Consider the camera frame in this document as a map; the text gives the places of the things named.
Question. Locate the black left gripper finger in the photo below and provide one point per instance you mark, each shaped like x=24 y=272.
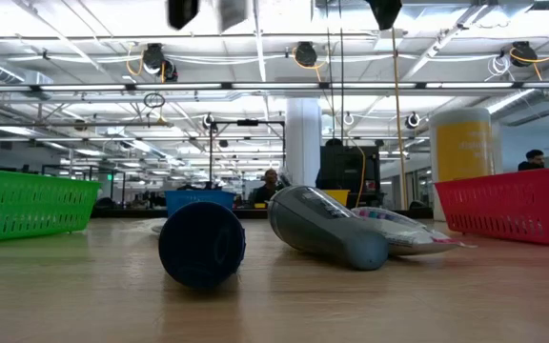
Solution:
x=232 y=13
x=182 y=12

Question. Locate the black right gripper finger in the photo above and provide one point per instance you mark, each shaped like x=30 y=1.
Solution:
x=384 y=12

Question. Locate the grey electric shaver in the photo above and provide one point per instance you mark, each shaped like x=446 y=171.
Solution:
x=322 y=228

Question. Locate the navy shave cream tube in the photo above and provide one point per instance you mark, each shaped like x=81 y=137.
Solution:
x=200 y=245

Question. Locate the long ceiling light strip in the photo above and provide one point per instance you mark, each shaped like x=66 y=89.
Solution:
x=174 y=86

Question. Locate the white round pillar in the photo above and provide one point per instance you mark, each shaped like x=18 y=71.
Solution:
x=303 y=143

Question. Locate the white yellow wipes canister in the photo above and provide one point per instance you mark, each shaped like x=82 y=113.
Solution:
x=460 y=147

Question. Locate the black equipment cart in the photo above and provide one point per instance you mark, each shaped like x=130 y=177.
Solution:
x=346 y=167

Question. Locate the person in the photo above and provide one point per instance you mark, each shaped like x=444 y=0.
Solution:
x=270 y=178
x=535 y=158

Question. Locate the blue plastic basket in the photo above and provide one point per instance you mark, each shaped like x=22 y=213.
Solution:
x=193 y=196

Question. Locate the yellow plastic basket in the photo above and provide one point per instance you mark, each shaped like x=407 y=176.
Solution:
x=339 y=195

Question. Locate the red plastic basket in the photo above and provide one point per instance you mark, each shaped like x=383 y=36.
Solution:
x=494 y=205

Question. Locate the white flat packet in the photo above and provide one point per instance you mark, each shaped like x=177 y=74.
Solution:
x=412 y=236

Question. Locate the green plastic basket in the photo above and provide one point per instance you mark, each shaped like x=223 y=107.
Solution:
x=26 y=205

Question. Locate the black frame stand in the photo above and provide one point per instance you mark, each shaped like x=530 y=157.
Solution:
x=248 y=122

